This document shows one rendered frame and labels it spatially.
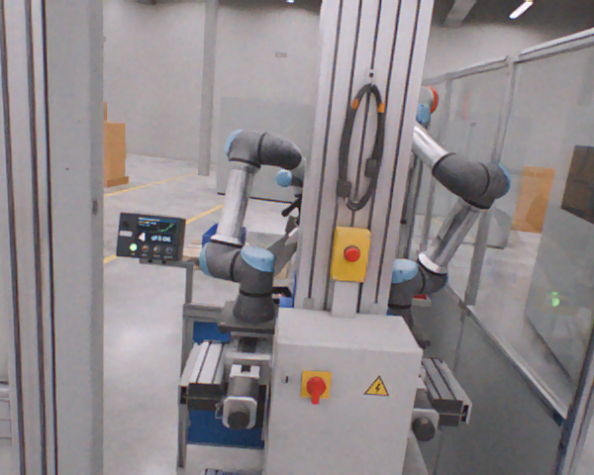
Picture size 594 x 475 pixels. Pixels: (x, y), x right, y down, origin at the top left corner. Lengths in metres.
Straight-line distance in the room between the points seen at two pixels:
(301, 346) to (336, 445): 0.27
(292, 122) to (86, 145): 8.93
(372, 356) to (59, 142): 0.79
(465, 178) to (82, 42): 1.14
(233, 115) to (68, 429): 9.22
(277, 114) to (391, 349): 8.61
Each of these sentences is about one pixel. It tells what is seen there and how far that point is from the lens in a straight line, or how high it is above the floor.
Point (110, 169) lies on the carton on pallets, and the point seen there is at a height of 0.34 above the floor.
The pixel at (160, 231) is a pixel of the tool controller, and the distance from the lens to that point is 2.15.
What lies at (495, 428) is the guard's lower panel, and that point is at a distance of 1.99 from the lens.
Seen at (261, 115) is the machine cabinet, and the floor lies 1.66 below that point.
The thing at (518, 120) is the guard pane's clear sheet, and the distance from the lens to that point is 2.03.
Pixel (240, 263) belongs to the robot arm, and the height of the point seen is 1.23.
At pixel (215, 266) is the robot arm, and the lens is 1.68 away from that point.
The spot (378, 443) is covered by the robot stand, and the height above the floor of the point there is 0.98.
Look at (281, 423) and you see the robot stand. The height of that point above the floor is 1.02.
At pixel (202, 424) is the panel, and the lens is 2.56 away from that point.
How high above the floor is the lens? 1.73
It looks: 14 degrees down
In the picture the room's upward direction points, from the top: 6 degrees clockwise
